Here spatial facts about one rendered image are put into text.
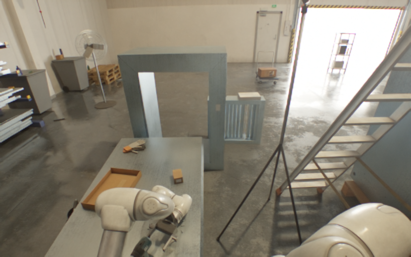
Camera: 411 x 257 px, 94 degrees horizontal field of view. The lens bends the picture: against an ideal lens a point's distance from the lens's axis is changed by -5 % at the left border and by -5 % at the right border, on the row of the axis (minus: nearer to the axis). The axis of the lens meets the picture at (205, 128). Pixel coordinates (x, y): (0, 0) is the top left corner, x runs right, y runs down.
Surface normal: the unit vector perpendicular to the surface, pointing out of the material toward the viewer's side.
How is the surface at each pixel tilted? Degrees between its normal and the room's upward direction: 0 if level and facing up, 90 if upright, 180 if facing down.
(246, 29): 90
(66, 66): 94
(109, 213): 39
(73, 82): 94
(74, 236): 0
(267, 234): 0
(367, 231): 10
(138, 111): 90
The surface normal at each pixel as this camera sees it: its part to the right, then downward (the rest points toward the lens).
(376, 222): 0.03, -0.87
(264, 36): -0.05, 0.48
